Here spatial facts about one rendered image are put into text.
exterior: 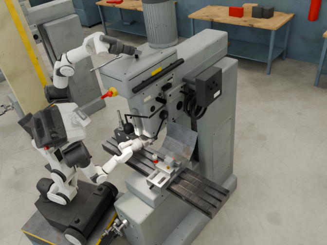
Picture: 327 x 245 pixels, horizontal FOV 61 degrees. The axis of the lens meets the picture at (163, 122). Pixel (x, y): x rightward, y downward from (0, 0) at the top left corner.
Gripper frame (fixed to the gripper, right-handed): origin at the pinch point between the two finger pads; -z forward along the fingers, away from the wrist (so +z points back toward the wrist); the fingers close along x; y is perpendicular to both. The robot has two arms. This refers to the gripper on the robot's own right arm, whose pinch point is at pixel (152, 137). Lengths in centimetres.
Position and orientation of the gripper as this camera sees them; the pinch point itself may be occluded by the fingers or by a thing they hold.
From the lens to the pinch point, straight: 212.7
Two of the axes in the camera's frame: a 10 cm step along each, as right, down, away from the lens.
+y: 1.1, 7.9, 6.1
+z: -8.3, 4.1, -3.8
